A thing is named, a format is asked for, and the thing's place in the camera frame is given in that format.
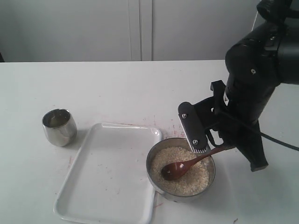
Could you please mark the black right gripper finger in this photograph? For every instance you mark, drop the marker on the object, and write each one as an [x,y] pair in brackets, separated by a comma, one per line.
[193,128]

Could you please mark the white cabinet with doors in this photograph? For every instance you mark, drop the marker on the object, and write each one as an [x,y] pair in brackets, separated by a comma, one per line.
[122,30]

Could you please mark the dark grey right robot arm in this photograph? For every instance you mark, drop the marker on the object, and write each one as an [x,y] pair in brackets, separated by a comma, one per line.
[265,58]

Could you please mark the steel bowl of rice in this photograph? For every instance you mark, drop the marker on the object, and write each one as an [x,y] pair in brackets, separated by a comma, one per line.
[190,186]

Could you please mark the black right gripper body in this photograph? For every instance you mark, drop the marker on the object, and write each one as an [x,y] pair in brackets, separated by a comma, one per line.
[213,114]

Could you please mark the small steel cup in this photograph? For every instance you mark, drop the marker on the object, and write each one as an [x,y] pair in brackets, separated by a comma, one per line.
[59,127]

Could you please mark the white rectangular plastic tray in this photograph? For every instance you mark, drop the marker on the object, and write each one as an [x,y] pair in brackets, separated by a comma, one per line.
[107,182]

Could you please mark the brown wooden spoon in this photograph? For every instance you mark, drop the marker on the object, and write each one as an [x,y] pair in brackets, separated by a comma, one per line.
[176,170]

